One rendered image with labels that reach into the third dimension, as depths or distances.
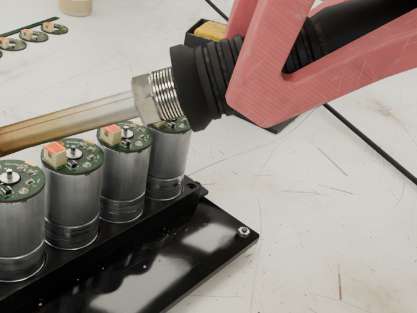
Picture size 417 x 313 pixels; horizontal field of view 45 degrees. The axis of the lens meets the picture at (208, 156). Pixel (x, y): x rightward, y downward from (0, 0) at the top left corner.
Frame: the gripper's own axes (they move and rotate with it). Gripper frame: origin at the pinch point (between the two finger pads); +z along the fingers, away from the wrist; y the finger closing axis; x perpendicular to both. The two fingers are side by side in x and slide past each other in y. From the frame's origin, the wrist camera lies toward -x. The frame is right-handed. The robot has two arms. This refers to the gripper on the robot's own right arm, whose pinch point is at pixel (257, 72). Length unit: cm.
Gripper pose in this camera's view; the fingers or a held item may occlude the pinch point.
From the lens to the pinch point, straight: 14.3
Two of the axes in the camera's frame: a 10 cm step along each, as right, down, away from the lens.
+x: 7.9, 4.8, 3.9
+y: 0.7, 5.6, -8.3
